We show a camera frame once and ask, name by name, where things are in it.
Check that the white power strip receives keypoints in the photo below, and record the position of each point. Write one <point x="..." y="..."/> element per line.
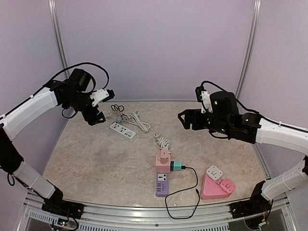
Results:
<point x="123" y="132"/>

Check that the pink plug adapter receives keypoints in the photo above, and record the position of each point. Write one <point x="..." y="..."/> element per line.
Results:
<point x="227" y="186"/>

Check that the pink cube socket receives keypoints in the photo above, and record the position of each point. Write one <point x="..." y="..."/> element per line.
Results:
<point x="162" y="165"/>

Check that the aluminium frame post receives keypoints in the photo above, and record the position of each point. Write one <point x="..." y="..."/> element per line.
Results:
<point x="249" y="47"/>
<point x="57" y="32"/>

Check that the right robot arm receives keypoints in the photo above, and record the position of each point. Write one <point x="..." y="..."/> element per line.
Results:
<point x="222" y="113"/>

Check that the aluminium frame post left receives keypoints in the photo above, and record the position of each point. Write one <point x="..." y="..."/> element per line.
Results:
<point x="57" y="32"/>

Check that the purple power strip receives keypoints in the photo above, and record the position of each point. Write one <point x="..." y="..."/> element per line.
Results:
<point x="162" y="185"/>

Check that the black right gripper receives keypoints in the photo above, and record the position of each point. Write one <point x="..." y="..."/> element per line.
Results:
<point x="196" y="125"/>

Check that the aluminium frame post right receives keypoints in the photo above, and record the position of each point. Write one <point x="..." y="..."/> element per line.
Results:
<point x="249" y="47"/>

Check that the teal adapter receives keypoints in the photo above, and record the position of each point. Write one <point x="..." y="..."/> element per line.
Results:
<point x="176" y="166"/>

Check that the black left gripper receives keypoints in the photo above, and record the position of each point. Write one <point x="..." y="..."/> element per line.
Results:
<point x="92" y="120"/>

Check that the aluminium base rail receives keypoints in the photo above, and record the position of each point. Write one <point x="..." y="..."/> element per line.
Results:
<point x="104" y="217"/>

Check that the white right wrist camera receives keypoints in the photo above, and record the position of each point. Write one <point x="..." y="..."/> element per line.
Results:
<point x="203" y="97"/>

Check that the white plug adapter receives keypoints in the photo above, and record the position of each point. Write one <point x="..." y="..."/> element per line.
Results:
<point x="214" y="172"/>

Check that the pink triangular power strip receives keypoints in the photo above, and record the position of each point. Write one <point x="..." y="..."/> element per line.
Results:
<point x="211" y="189"/>

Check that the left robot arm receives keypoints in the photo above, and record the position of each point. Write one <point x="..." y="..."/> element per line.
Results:
<point x="77" y="92"/>

